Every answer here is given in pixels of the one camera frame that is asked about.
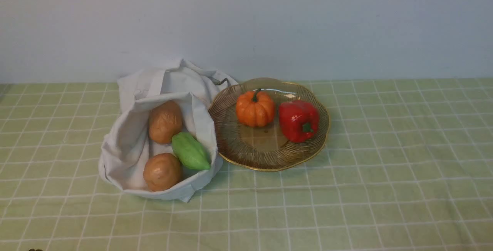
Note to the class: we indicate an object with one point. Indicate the brown potato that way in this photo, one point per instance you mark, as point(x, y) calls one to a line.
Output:
point(162, 172)
point(164, 122)

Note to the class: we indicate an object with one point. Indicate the white cloth bag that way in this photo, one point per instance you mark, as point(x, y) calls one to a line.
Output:
point(127, 147)

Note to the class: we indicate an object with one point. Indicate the small orange pumpkin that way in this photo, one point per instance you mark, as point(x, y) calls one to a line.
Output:
point(255, 108)

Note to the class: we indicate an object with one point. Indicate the red bell pepper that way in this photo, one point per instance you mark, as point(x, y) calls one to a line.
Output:
point(299, 120)

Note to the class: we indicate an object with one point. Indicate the green chayote vegetable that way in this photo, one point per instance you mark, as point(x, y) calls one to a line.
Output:
point(190, 152)

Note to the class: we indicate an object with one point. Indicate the green checkered tablecloth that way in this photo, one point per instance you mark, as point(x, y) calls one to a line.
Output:
point(407, 167)

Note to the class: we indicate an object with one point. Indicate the gold wire glass plate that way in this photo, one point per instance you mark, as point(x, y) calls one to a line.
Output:
point(265, 148)

